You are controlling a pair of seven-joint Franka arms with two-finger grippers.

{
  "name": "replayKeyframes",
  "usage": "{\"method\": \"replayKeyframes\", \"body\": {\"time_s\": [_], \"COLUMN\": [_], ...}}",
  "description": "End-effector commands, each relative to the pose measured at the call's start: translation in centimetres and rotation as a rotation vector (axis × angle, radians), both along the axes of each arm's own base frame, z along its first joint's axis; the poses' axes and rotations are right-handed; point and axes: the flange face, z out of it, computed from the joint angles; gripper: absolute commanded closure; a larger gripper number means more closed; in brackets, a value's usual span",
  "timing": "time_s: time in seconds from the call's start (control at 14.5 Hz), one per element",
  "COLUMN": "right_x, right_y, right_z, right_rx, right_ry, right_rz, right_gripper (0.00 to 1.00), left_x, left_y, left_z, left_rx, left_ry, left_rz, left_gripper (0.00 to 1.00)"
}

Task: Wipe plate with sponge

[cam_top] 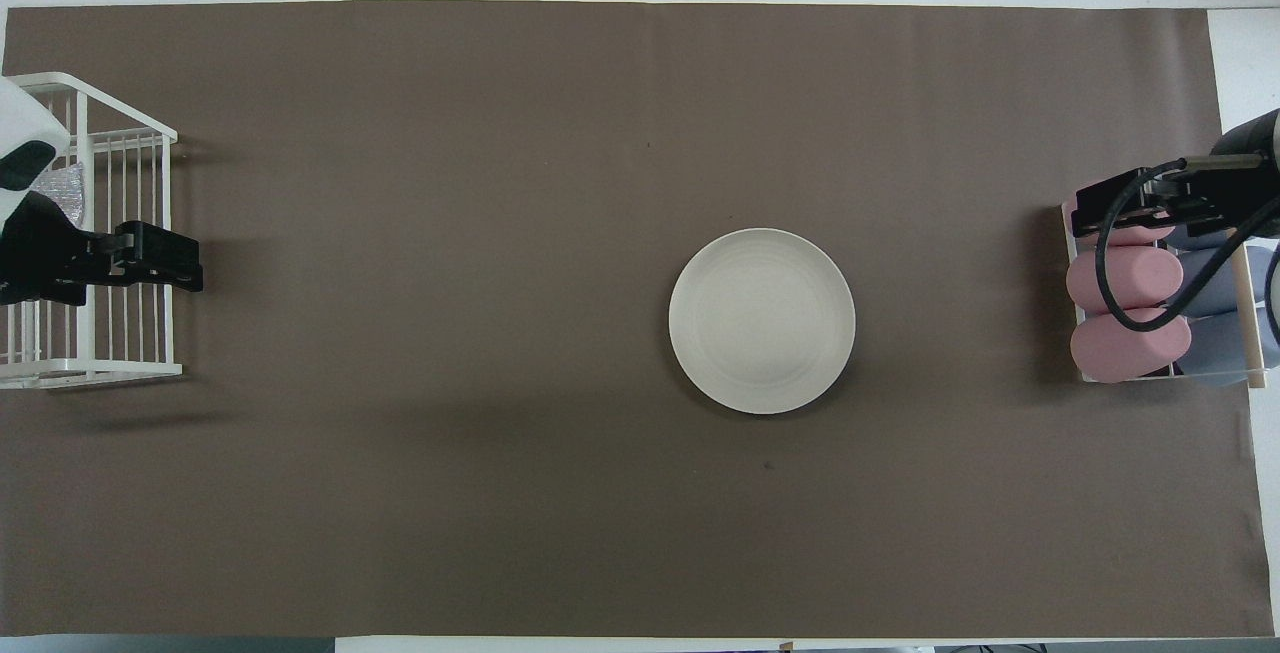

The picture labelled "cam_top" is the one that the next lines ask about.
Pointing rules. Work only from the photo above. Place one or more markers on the round white plate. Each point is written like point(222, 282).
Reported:
point(762, 321)

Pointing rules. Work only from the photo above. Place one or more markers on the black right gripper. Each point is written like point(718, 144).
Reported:
point(1195, 195)

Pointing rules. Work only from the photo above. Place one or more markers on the brown paper table mat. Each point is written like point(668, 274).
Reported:
point(500, 233)

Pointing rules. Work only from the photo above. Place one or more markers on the clear glass cup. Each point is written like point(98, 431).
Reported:
point(62, 195)

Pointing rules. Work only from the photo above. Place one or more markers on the white cup holder rack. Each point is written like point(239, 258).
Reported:
point(1243, 333)

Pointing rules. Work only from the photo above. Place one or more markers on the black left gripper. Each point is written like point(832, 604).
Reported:
point(45, 253)

